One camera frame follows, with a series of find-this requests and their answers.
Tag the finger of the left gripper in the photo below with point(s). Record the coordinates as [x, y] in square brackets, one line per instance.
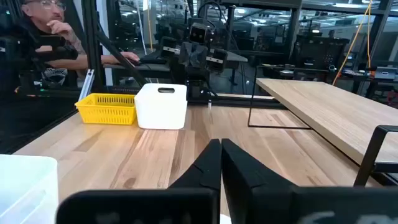
[200, 54]
[186, 53]

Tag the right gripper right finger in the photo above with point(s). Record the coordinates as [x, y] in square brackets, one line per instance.
[248, 186]

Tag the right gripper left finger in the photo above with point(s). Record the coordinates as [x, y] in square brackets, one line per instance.
[205, 168]

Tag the yellow plastic basket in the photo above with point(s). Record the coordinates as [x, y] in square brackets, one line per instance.
[105, 115]

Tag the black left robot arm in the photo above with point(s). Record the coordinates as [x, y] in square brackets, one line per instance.
[199, 84]

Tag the black keyboard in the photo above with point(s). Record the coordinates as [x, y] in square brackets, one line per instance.
[154, 59]

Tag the small white cylinder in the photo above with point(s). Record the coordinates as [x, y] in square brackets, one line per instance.
[210, 104]

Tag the white plastic basket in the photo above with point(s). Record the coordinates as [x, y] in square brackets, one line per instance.
[25, 193]
[160, 109]

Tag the silver aluminium bar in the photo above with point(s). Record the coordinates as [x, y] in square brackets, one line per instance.
[86, 85]

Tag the black pegboard workstation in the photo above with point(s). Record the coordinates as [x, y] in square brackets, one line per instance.
[320, 53]

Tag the person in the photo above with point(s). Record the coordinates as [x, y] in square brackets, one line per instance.
[46, 15]

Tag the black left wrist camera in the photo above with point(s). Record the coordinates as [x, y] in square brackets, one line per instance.
[198, 33]

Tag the wooden shelf black metal frame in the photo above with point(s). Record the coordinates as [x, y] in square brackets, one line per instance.
[326, 109]

